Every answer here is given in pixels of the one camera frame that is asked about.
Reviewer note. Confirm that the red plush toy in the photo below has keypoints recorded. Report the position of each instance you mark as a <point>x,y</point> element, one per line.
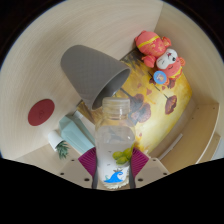
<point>156,48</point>

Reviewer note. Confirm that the clear plastic water bottle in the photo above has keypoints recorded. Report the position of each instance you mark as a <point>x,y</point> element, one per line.
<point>114,143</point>

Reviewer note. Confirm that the white light bar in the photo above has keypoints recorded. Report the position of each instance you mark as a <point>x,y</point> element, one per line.
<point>170,146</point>

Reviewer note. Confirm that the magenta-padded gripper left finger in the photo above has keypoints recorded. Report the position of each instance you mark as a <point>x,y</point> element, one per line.
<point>75,170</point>

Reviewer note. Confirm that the flat round red coaster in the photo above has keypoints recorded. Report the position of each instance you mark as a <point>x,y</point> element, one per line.
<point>41,112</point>

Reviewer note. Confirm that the teal vase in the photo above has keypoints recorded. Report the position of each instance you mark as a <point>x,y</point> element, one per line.
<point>75,133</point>

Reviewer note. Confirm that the yellow poppy painting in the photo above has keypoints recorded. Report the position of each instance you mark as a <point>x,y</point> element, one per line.
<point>160,113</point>

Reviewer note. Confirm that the grey mug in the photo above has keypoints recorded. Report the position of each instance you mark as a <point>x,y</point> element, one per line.
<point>88,70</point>

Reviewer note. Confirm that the light wooden shelf unit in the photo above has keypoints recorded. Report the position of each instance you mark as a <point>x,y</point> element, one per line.
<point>200,133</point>

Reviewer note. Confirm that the succulent in white pot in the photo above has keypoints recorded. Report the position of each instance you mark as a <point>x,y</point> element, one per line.
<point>54,140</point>

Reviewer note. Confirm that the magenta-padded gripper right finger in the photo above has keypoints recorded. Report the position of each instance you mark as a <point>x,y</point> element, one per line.
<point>151,170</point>

